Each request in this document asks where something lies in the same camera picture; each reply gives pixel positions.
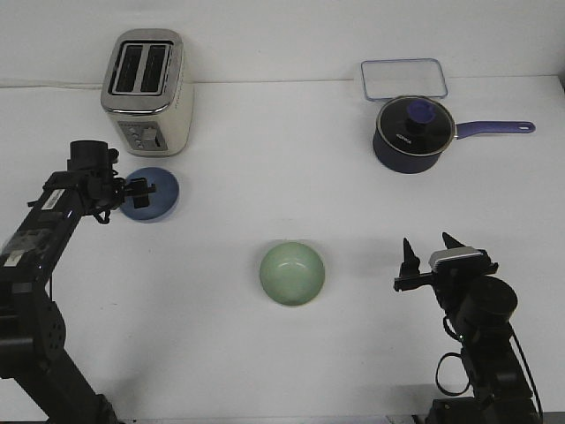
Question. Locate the blue bowl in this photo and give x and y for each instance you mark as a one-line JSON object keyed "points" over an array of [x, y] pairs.
{"points": [[161, 202]]}

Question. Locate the silver two-slot toaster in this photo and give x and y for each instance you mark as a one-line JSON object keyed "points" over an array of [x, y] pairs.
{"points": [[147, 92]]}

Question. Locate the dark blue saucepan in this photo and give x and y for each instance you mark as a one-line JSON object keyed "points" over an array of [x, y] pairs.
{"points": [[409, 164]]}

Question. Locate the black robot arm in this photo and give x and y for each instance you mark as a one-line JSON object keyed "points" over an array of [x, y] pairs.
{"points": [[477, 307], [33, 331]]}

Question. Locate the clear plastic container lid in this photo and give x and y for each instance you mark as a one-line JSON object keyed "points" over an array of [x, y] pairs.
{"points": [[387, 79]]}

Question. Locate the glass pot lid blue knob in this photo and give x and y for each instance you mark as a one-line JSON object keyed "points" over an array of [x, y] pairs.
{"points": [[415, 125]]}

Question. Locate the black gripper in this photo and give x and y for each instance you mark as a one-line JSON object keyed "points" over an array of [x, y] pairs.
{"points": [[411, 279], [109, 195]]}

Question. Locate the green bowl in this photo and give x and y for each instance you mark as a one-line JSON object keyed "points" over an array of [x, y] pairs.
{"points": [[292, 273]]}

